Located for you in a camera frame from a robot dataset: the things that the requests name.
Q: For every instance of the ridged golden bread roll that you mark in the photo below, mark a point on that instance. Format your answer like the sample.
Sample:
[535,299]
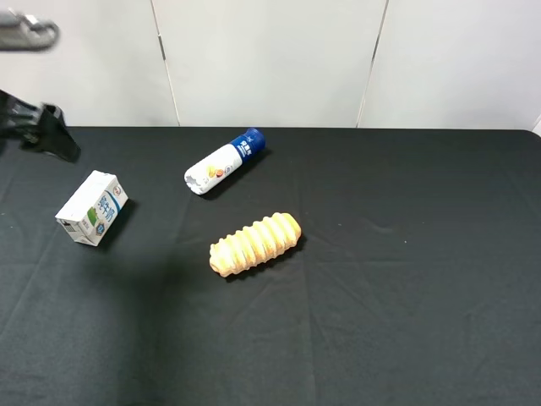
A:
[253,245]

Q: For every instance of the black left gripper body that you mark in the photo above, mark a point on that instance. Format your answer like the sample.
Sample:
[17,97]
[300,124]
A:
[20,119]

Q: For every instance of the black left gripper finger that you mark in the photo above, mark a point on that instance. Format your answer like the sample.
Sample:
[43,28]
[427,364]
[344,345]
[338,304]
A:
[49,134]

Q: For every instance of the white blue milk carton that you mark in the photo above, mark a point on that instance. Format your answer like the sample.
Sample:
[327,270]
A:
[92,208]

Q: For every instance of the black tablecloth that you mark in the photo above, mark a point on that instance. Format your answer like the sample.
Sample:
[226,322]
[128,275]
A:
[416,279]

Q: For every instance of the white bottle blue cap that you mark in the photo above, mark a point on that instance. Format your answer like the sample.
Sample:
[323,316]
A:
[210,171]

